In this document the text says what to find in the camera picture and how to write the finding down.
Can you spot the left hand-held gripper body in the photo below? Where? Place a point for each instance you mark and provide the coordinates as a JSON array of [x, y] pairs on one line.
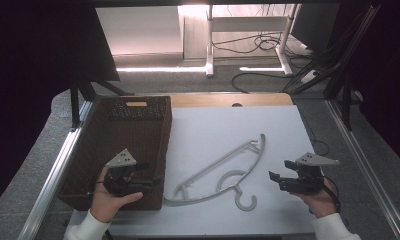
[[121, 159]]

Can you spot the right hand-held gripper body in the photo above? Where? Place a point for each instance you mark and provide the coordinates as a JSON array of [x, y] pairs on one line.
[[316, 160]]

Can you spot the person's right hand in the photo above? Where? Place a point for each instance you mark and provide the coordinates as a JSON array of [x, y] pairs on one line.
[[323, 203]]

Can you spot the person's left hand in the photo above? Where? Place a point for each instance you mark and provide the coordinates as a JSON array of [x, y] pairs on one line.
[[103, 203]]

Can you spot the brown wicker basket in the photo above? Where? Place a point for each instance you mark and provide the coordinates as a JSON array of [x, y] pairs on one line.
[[121, 133]]

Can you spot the grey plastic clothes hanger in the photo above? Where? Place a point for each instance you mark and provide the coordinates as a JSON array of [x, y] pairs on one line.
[[221, 160]]

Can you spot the white table mat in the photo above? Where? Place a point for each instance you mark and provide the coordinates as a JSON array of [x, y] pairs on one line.
[[214, 126]]

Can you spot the white power strip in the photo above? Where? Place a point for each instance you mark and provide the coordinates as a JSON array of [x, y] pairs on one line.
[[309, 76]]

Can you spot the black slanted metal stand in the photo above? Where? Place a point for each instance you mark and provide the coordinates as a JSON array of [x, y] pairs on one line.
[[348, 66]]

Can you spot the black stand with dark panel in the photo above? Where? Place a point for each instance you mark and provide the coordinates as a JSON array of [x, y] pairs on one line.
[[88, 43]]

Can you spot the aluminium frame rail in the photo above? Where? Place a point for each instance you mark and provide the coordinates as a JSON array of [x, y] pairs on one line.
[[364, 166], [54, 173]]

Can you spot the white desk frame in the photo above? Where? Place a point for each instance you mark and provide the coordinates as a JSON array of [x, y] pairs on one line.
[[248, 23]]

